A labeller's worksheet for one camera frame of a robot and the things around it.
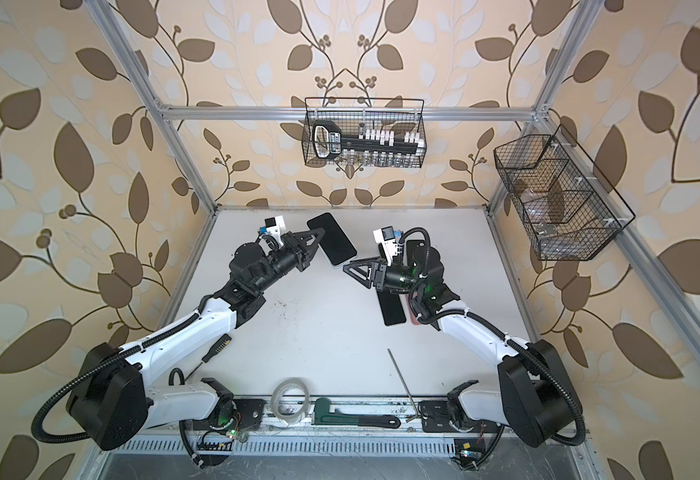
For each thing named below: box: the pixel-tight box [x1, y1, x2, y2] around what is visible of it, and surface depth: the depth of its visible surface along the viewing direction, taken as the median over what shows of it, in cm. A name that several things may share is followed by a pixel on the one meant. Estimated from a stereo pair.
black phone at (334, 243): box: [307, 212, 357, 265], surface depth 74 cm
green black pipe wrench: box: [312, 398, 402, 429], surface depth 75 cm
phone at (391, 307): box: [377, 290, 407, 326], surface depth 96 cm
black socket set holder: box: [312, 120, 420, 160], surface depth 84 cm
